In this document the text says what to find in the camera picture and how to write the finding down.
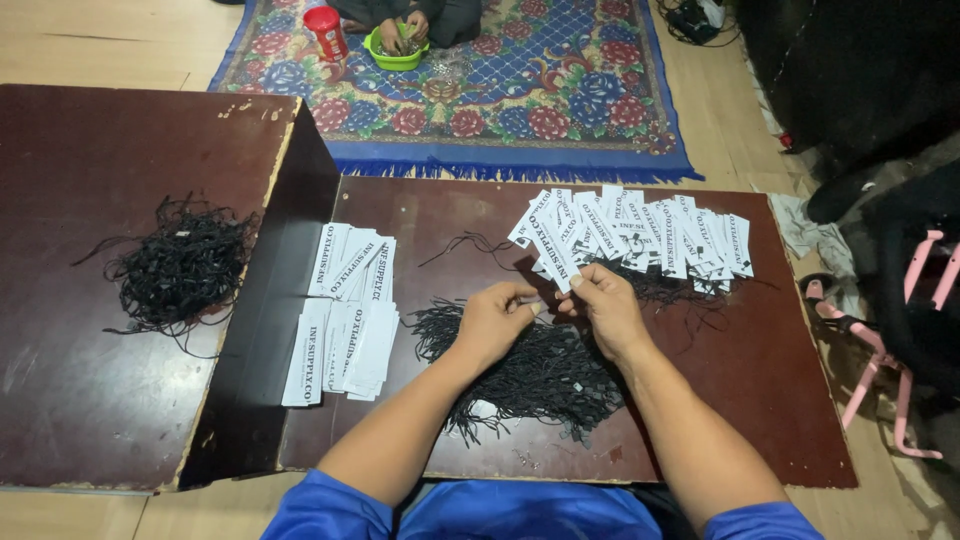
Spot person's left hand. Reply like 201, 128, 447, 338
454, 281, 543, 364

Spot person's right hand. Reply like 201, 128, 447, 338
555, 262, 655, 367

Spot white paper hang tag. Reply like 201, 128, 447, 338
525, 217, 582, 295

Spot black tag string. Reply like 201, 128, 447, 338
417, 231, 560, 301

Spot pile of strung white tags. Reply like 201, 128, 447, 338
507, 184, 755, 295

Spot stacks of blank white tags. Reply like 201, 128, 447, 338
281, 222, 401, 408

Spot person's blue shirt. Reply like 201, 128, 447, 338
260, 468, 826, 540

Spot white crumpled cloth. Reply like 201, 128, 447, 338
766, 192, 864, 301

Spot blue floral rug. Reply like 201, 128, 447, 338
207, 0, 705, 186

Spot clear bag of small metal pins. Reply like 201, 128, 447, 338
424, 48, 474, 84

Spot green plastic bowl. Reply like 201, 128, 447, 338
363, 23, 432, 73

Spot red plastic canister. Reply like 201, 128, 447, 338
303, 6, 350, 63

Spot black fabric heap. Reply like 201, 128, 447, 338
731, 0, 960, 226

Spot dark brown raised wooden board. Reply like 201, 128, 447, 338
0, 83, 342, 496

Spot heap of black tag strings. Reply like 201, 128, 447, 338
405, 297, 627, 450

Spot pink metal frame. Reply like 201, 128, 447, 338
799, 228, 960, 460

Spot black cables bundle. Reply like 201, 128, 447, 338
654, 0, 744, 48

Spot tangled heap of black strings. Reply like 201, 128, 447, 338
71, 192, 261, 360

